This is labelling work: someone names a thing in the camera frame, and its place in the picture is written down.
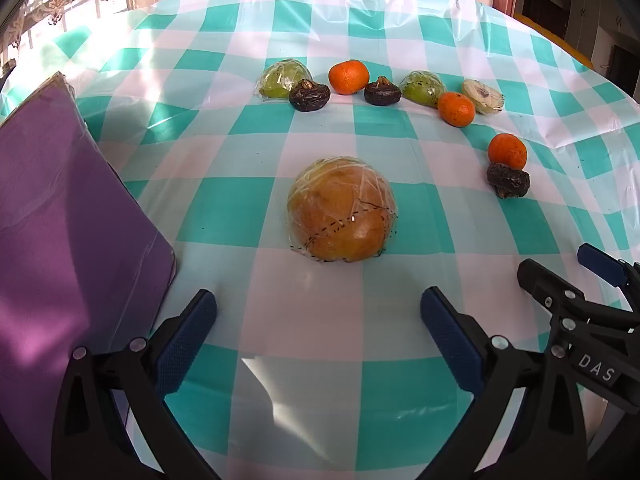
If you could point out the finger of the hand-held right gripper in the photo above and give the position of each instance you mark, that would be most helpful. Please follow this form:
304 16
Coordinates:
537 275
600 262

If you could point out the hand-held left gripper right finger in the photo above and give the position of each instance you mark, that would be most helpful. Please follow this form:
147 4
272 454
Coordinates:
450 342

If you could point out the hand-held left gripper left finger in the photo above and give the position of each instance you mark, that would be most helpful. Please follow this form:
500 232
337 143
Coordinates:
184 342

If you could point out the large orange fruit half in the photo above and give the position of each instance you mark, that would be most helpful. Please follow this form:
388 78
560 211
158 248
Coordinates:
340 212

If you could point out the dark brown water chestnut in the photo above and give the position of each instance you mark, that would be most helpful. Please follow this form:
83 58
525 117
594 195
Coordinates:
507 180
310 96
382 93

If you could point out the orange tangerine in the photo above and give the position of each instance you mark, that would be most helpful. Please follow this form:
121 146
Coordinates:
507 150
456 108
348 77

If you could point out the teal white checkered tablecloth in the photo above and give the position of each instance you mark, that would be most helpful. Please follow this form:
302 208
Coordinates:
320 315

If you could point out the purple bag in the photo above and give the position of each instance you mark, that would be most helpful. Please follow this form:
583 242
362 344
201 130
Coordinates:
60 235

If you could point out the wrapped pale fruit slice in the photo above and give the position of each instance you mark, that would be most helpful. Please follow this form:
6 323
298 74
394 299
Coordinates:
482 96

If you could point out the wrapped green fruit half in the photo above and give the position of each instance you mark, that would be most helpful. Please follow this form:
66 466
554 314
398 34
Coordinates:
281 80
422 87

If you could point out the white cabinet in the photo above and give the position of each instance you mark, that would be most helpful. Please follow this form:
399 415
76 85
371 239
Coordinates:
592 25

